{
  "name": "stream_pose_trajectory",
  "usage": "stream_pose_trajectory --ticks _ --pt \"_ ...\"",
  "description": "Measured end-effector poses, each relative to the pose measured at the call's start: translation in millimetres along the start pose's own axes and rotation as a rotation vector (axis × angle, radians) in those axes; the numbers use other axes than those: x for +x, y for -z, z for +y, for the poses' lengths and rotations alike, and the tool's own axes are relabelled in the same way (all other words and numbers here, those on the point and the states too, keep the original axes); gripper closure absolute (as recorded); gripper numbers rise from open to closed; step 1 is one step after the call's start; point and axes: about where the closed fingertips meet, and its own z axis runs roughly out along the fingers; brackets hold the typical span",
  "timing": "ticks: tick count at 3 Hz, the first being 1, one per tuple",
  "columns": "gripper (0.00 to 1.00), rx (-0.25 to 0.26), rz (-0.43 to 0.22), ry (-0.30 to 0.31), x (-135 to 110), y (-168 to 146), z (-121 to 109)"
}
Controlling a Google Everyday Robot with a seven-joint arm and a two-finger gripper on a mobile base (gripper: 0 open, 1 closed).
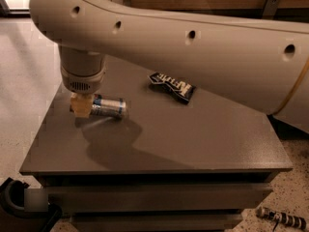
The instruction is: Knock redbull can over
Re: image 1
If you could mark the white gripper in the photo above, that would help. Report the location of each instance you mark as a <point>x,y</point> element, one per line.
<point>82,82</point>

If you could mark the silver blue redbull can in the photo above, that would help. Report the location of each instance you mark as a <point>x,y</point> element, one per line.
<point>109,107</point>

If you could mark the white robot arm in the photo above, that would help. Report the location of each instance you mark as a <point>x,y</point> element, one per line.
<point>262,64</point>

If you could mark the black curved robot base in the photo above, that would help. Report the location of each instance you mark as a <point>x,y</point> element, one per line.
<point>23,210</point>

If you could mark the blue kettle chips bag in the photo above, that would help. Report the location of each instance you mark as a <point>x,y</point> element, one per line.
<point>181,90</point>

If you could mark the grey drawer cabinet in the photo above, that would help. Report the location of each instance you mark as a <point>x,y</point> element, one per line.
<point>165,167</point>

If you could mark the black white striped rod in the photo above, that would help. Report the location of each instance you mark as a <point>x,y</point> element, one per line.
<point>279,217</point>

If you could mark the right grey metal bracket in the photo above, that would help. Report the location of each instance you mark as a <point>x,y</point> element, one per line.
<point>270,8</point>

